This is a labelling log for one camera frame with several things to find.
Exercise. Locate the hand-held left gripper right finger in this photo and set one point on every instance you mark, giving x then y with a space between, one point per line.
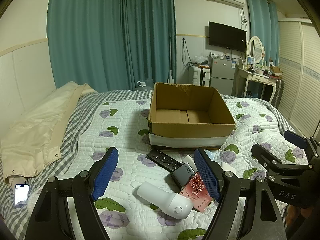
207 177

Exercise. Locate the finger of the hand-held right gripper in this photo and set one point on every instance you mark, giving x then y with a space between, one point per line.
295 138
265 153

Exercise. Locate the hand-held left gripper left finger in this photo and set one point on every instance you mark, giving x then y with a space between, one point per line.
105 175

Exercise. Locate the pink rose print box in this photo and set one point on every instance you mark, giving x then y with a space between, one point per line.
197 195

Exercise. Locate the light blue earbud case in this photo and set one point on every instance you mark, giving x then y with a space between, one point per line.
211 155

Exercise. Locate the white wall charger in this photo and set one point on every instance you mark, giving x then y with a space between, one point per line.
228 167

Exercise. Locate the dark grey power adapter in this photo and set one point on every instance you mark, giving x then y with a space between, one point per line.
183 173

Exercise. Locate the white cosmetic tube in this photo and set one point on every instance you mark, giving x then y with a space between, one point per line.
187 158

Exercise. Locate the white handheld device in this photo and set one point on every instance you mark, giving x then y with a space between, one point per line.
162 197

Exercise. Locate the black remote control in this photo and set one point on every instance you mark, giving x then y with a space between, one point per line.
160 157

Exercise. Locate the cardboard box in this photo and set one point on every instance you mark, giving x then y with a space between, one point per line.
175 127

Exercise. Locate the dark ribbed suitcase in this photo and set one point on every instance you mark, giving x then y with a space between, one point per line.
279 92

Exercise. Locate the white louvered wardrobe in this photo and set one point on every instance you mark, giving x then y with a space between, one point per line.
297 85

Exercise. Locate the grey checkered bedsheet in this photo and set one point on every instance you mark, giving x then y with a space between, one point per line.
75 115

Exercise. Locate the white dressing table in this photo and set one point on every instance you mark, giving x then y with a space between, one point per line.
252 76

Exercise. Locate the cluster of dresser toiletries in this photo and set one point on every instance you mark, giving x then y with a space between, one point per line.
260 67

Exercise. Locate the smartphone with lit screen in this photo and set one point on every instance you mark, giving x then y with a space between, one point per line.
21 192

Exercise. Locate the grey refrigerator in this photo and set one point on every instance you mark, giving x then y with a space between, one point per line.
221 75

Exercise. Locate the white oval mirror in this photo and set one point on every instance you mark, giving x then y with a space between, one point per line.
256 48

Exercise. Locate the clear water jug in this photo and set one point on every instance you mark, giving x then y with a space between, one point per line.
144 83

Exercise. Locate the clear plastic bag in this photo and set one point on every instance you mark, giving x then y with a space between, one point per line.
201 59

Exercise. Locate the narrow teal curtain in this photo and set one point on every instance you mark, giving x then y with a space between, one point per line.
262 25

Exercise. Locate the black wall television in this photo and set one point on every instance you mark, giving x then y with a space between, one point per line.
226 37

